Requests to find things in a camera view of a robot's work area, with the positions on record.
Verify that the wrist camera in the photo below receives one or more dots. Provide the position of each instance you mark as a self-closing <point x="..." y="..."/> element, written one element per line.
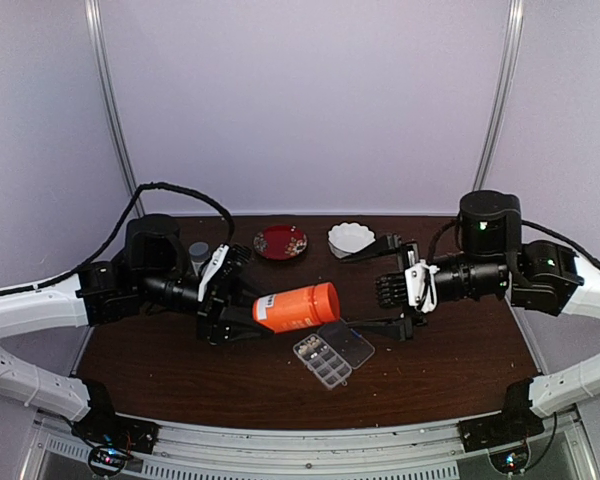
<point x="414" y="288"/>
<point x="225" y="265"/>

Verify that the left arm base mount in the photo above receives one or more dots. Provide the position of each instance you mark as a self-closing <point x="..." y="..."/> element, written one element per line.
<point x="112" y="438"/>

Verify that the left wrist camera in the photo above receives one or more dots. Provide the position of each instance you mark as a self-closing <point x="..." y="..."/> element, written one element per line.
<point x="225" y="265"/>

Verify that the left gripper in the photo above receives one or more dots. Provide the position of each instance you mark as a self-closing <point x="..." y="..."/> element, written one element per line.
<point x="218" y="318"/>

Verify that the left aluminium frame post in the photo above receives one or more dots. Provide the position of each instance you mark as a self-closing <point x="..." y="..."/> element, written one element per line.
<point x="98" y="42"/>

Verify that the grey capped supplement bottle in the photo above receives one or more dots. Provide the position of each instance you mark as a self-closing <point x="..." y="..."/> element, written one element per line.
<point x="199" y="254"/>

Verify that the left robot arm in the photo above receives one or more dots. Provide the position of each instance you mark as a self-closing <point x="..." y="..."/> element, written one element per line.
<point x="153" y="268"/>

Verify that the clear plastic pill organizer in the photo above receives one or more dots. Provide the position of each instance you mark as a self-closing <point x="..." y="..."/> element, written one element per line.
<point x="333" y="353"/>

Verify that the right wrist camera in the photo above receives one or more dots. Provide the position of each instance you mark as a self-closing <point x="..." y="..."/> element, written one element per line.
<point x="414" y="288"/>

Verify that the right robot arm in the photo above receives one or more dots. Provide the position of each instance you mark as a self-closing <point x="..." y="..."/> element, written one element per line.
<point x="554" y="276"/>

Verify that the orange pill bottle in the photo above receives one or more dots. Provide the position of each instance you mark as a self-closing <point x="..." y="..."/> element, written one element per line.
<point x="298" y="309"/>

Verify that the front aluminium rail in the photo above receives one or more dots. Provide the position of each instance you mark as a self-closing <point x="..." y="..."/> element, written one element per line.
<point x="422" y="451"/>

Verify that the right aluminium frame post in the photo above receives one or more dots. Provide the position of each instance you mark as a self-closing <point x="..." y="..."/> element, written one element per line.
<point x="507" y="69"/>

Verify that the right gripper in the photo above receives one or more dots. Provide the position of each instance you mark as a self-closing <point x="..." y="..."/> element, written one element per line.
<point x="397" y="329"/>

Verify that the white scalloped dish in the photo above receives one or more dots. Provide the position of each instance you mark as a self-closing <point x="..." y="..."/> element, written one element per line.
<point x="348" y="238"/>

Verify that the red floral plate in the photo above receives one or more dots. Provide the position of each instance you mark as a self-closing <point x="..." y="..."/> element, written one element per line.
<point x="280" y="242"/>

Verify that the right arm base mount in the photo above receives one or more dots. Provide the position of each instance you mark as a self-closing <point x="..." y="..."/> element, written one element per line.
<point x="507" y="431"/>

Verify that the aluminium frame post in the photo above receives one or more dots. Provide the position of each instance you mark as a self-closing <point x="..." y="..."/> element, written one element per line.
<point x="507" y="69"/>
<point x="98" y="42"/>

